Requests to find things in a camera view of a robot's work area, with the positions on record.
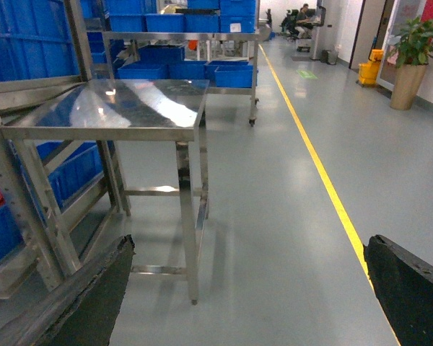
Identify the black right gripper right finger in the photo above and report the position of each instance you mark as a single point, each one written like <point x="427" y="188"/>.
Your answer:
<point x="403" y="285"/>

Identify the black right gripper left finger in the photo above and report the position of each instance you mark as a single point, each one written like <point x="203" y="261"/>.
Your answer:
<point x="83" y="309"/>

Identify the stainless steel shelf rack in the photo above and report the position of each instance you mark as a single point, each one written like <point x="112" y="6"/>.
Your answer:
<point x="44" y="55"/>

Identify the stainless steel table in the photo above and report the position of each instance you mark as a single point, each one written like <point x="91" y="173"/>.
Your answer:
<point x="159" y="127"/>

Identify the yellow mop bucket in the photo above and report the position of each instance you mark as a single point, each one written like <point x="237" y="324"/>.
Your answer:
<point x="368" y="71"/>

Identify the plant in tan pot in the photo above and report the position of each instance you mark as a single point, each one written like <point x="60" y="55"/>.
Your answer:
<point x="413" y="52"/>

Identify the stainless steel wheeled cart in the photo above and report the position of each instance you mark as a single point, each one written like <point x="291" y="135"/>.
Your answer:
<point x="160" y="39"/>

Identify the seated person at desk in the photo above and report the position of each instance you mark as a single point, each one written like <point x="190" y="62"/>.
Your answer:
<point x="302" y="21"/>

